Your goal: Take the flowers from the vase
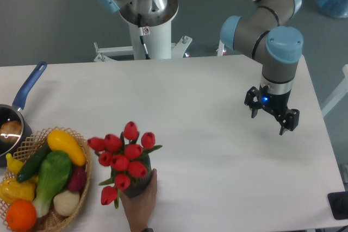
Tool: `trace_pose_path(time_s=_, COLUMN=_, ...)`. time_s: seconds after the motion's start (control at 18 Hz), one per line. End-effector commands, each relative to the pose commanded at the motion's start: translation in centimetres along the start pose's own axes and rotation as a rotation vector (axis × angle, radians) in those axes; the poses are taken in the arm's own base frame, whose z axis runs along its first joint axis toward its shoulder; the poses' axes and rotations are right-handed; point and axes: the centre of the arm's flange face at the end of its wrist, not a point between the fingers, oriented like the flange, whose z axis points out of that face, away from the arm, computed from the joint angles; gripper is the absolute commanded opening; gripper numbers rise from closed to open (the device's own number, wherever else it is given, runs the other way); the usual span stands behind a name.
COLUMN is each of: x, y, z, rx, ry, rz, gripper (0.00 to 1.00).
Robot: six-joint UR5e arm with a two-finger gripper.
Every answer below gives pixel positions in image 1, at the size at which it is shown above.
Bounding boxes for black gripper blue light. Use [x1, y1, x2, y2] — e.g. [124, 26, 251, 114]
[244, 83, 300, 135]

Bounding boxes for red tulip bouquet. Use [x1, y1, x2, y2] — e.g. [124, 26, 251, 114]
[88, 121, 162, 209]

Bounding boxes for dark ribbed vase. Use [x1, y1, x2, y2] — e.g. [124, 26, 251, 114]
[123, 156, 152, 198]

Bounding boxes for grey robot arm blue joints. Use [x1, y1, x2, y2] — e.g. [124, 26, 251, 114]
[220, 0, 303, 95]

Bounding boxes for bare human hand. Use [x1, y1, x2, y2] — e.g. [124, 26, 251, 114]
[120, 169, 158, 232]

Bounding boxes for black device at table edge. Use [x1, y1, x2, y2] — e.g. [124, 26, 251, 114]
[327, 191, 348, 220]

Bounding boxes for woven wicker basket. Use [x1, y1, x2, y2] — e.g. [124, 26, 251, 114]
[0, 126, 92, 232]

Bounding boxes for purple red onion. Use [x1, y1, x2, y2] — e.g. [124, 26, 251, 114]
[67, 167, 87, 192]

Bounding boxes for yellow squash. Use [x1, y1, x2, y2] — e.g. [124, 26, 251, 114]
[47, 129, 86, 167]

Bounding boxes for green bok choy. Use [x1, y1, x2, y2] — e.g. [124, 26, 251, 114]
[33, 151, 72, 218]

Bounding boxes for white garlic bulb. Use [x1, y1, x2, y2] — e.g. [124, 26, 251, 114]
[53, 190, 80, 216]

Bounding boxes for green cucumber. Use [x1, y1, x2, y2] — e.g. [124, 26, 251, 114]
[16, 142, 51, 183]

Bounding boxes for fried food in pan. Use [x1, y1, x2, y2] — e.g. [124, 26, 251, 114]
[1, 121, 22, 144]

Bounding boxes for small yellow banana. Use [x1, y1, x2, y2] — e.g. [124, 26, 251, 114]
[5, 153, 24, 175]

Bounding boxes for yellow bell pepper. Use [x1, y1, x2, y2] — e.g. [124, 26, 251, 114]
[1, 178, 36, 205]

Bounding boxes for orange fruit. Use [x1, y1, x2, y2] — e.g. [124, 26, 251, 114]
[5, 199, 37, 231]

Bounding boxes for white frame at right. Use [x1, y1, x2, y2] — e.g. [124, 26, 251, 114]
[321, 64, 347, 117]

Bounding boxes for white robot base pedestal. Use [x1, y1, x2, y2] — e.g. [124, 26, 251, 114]
[96, 0, 192, 60]

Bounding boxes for black cable on pedestal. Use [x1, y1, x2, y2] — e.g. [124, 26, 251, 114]
[136, 13, 151, 60]

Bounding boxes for blue handled saucepan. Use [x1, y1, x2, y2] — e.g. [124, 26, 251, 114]
[1, 61, 47, 167]

